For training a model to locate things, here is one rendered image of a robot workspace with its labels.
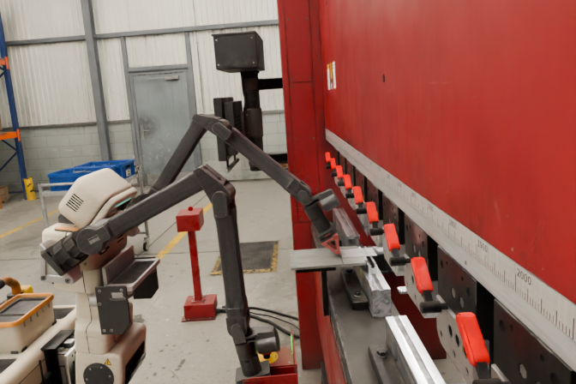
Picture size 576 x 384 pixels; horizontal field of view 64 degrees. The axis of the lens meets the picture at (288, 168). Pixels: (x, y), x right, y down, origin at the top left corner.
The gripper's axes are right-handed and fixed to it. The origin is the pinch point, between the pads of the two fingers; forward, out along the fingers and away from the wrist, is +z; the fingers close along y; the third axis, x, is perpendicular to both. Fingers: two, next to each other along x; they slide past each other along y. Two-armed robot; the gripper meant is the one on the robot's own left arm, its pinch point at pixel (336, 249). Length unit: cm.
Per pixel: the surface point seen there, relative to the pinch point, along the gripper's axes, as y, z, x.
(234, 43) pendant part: 98, -97, -4
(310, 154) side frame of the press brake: 84, -24, -9
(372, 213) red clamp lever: -53, -22, -16
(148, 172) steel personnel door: 714, -64, 281
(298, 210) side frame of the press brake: 84, 0, 12
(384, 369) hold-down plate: -58, 13, 1
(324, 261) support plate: -7.0, -0.8, 5.5
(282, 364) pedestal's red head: -33.1, 11.6, 30.4
